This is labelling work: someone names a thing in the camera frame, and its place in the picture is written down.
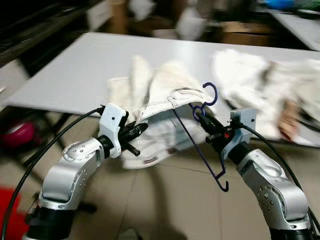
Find pink floor appliance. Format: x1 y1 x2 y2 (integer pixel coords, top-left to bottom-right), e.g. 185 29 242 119
0 121 37 151

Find large black appliance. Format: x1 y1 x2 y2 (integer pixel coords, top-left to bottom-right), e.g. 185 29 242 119
0 0 101 66

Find brown cardboard box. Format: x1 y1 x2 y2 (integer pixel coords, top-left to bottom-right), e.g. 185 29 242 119
220 21 273 47

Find blue clothes hanger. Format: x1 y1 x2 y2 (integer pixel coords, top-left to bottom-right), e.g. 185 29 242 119
172 81 231 193

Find grey table black legs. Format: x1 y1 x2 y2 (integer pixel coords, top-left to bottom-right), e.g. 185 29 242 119
0 31 320 148

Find white drawer unit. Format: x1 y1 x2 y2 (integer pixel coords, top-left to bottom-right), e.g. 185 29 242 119
0 59 30 106

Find cream garment dark seams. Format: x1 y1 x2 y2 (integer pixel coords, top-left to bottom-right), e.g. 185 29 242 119
106 54 213 170

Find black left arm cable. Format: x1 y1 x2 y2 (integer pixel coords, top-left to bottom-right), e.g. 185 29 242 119
0 105 106 240

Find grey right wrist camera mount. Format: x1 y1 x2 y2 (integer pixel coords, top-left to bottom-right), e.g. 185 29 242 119
222 109 257 161

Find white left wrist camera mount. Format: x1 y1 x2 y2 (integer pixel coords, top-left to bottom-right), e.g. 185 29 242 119
99 103 128 159

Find white crumpled garment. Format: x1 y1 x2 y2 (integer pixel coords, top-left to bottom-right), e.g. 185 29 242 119
211 49 320 142

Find small blue object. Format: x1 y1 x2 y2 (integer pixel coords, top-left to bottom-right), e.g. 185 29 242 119
265 0 296 10

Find light grey side table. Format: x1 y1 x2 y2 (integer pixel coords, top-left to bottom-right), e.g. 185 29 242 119
267 7 320 51

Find white plastic bag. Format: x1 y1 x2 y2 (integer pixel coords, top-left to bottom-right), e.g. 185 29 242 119
175 6 210 42

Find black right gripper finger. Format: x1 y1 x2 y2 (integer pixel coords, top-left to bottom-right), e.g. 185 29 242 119
196 115 217 134
198 111 221 130

